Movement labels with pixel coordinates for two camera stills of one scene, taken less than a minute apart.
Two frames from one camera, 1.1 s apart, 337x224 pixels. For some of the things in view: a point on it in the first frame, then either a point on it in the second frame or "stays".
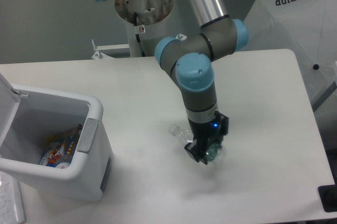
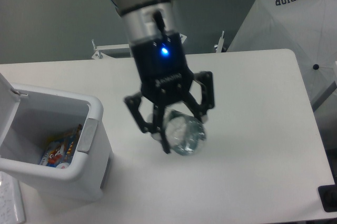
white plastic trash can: [30, 118] stays
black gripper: [206, 134] to [164, 73]
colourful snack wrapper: [60, 149] stays
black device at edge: [328, 196] stays
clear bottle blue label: [62, 165] stays
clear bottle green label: [214, 152] to [186, 135]
